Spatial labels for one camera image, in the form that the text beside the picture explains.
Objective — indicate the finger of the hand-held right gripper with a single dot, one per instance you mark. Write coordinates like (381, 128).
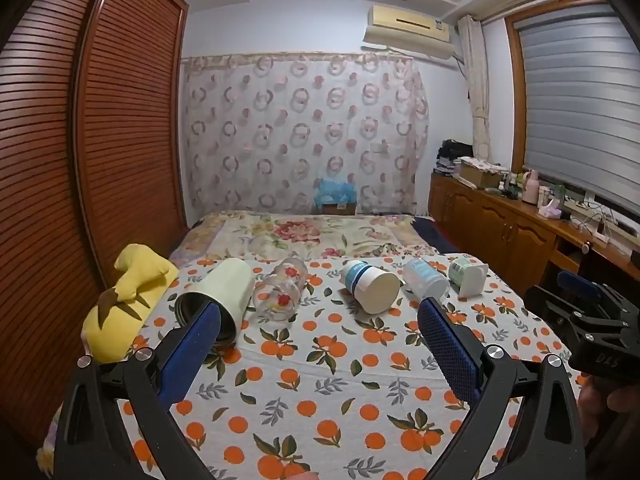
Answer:
(580, 282)
(547, 307)

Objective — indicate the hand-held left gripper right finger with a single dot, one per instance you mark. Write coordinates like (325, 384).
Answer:
(447, 347)

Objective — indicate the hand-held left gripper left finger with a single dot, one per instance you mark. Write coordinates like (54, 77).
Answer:
(192, 355)

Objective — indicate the green and white cup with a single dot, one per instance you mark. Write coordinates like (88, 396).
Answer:
(470, 277)

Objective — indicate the pale green insulated cup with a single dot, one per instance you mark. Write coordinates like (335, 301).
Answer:
(231, 285)

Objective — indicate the white cup with blue band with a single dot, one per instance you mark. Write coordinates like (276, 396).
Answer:
(375, 290)

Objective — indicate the flower print glass cup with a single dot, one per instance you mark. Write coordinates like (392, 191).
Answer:
(280, 290)

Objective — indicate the person's right hand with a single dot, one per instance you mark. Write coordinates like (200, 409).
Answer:
(595, 405)

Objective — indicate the white power strip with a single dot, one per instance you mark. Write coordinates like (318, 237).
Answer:
(582, 206)

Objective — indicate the pink tissue box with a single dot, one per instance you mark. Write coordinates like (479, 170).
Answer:
(548, 208)

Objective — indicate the brown wooden sideboard cabinet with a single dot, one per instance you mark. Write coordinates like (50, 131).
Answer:
(500, 222)

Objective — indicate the yellow plush toy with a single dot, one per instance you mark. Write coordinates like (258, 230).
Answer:
(135, 272)

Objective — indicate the pink thermos bottle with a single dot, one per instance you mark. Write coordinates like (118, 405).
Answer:
(530, 187)

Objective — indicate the dark blue bed sheet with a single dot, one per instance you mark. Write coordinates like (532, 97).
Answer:
(432, 232)

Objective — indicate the orange fruit print blanket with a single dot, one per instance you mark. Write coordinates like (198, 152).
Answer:
(320, 375)

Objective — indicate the flat cardboard box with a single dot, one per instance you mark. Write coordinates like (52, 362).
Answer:
(480, 174)

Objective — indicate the floral bed blanket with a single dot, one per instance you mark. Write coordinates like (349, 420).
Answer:
(300, 235)

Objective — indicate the grey striped window blind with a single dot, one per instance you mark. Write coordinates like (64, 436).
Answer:
(575, 110)

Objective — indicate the small brown cardboard box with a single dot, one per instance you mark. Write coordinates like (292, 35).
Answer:
(338, 208)

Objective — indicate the pile of dark clothes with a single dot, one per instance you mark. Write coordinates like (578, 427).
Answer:
(452, 157)

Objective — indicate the blue plastic bag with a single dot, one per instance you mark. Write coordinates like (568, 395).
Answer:
(336, 191)

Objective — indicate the cream window curtain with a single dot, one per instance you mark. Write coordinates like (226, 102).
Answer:
(475, 85)

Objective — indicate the brown louvered wooden wardrobe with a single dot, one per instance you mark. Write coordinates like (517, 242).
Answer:
(75, 160)

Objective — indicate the cream wall air conditioner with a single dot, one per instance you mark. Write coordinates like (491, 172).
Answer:
(400, 35)

